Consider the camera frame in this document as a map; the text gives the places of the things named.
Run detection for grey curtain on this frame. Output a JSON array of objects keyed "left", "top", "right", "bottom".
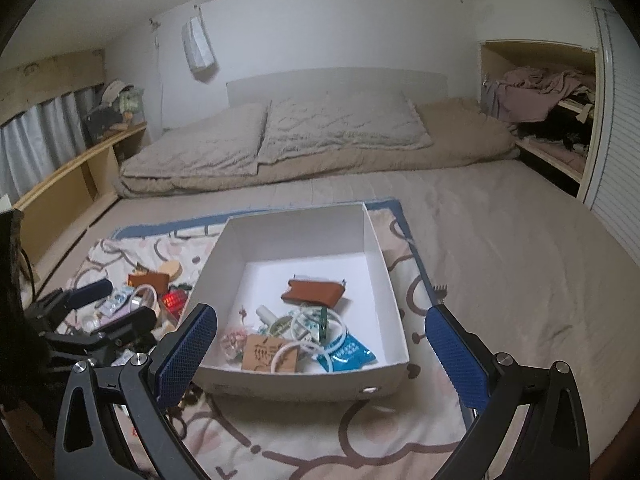
[{"left": 0, "top": 85, "right": 103, "bottom": 206}]

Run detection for pink patterned packet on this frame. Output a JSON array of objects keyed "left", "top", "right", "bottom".
[{"left": 220, "top": 327, "right": 246, "bottom": 361}]

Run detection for wooden closet shelf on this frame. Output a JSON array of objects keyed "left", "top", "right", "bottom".
[{"left": 515, "top": 97, "right": 596, "bottom": 186}]

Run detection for white closet door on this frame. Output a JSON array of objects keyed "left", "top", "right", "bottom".
[{"left": 582, "top": 0, "right": 640, "bottom": 256}]

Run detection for red packet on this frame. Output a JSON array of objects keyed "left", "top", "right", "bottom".
[{"left": 161, "top": 290, "right": 190, "bottom": 318}]

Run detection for beige folded comforter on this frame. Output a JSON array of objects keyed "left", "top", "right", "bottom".
[{"left": 114, "top": 99, "right": 521, "bottom": 200}]

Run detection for wooden curtain pelmet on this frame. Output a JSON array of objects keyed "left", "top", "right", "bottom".
[{"left": 0, "top": 50, "right": 106, "bottom": 126}]

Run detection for dark bag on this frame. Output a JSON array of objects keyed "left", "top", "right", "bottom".
[{"left": 82, "top": 105, "right": 126, "bottom": 148}]

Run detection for white cable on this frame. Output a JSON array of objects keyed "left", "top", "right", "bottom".
[{"left": 272, "top": 307, "right": 348, "bottom": 373}]

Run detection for green white pouch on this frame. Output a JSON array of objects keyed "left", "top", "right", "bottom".
[{"left": 120, "top": 87, "right": 147, "bottom": 116}]

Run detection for grey quilted pillow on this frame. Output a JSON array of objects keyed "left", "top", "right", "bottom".
[
  {"left": 257, "top": 91, "right": 433, "bottom": 165},
  {"left": 121, "top": 101, "right": 271, "bottom": 178}
]

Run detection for beige hat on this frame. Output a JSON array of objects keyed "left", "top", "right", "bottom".
[{"left": 100, "top": 79, "right": 132, "bottom": 106}]

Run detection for dark clothes pile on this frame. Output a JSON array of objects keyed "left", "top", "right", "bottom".
[{"left": 515, "top": 105, "right": 593, "bottom": 153}]

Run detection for carved wooden plaque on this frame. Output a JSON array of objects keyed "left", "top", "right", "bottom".
[{"left": 241, "top": 334, "right": 301, "bottom": 375}]

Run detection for blue white medicine sachet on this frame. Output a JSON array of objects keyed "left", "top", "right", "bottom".
[
  {"left": 330, "top": 334, "right": 377, "bottom": 373},
  {"left": 102, "top": 292, "right": 133, "bottom": 316}
]

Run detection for white cardboard box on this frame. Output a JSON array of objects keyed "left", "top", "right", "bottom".
[{"left": 192, "top": 201, "right": 411, "bottom": 403}]

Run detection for printed blanket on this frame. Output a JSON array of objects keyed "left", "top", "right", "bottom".
[{"left": 50, "top": 199, "right": 476, "bottom": 480}]

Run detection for white wall bag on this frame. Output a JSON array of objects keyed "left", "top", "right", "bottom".
[{"left": 181, "top": 5, "right": 219, "bottom": 83}]

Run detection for pink clothes pile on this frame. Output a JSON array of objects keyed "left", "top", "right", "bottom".
[{"left": 482, "top": 66, "right": 596, "bottom": 123}]

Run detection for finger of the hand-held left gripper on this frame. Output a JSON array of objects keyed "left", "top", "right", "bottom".
[
  {"left": 31, "top": 279, "right": 114, "bottom": 321},
  {"left": 37, "top": 307, "right": 158, "bottom": 366}
]

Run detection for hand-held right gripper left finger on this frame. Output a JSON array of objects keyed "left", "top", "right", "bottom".
[{"left": 54, "top": 302, "right": 218, "bottom": 480}]

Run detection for red-brown box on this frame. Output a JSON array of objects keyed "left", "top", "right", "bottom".
[{"left": 128, "top": 271, "right": 168, "bottom": 295}]

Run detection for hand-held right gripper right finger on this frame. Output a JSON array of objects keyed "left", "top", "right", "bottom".
[{"left": 424, "top": 304, "right": 591, "bottom": 480}]

